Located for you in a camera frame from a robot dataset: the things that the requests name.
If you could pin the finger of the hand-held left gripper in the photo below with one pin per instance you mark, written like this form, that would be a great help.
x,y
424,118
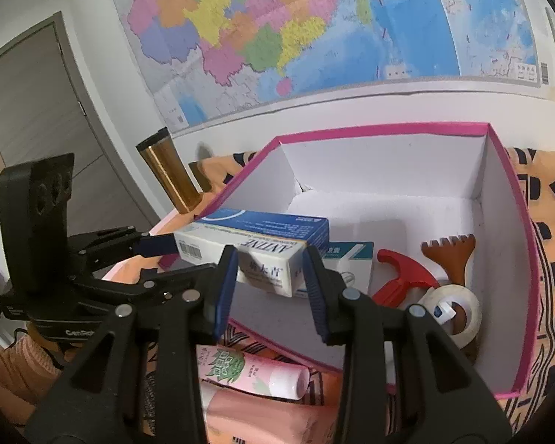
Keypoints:
x,y
157,243
120,286

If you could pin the magenta cardboard box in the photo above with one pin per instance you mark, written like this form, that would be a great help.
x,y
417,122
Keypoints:
x,y
379,180

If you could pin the red plastic tool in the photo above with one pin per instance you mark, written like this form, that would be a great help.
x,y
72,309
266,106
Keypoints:
x,y
400,282

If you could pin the teal and white box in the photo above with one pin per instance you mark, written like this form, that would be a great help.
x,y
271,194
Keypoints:
x,y
351,263

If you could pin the plain pink tube white cap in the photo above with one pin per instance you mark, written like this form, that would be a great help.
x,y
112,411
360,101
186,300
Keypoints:
x,y
268,416

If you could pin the grey door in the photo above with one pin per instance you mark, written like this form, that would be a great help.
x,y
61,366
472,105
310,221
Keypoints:
x,y
37,111

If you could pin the colourful wall map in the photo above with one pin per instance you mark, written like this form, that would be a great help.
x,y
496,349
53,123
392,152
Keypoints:
x,y
305,32

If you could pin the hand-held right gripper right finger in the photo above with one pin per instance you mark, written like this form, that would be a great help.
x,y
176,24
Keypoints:
x,y
315,296

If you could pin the tape roll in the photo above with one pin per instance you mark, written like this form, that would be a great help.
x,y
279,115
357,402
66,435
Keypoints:
x,y
471,314

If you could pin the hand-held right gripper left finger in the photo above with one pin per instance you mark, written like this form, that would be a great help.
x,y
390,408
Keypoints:
x,y
224,286

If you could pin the brown wooden massager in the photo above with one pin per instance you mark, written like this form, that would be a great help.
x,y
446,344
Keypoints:
x,y
451,256

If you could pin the bronze metal tumbler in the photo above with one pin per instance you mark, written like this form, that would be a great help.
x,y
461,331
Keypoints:
x,y
171,175

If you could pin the blue and white medicine box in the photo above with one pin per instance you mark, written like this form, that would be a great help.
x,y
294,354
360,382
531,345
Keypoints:
x,y
268,236

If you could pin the pink tube with leaf print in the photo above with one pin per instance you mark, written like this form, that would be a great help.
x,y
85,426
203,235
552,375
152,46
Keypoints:
x,y
259,372

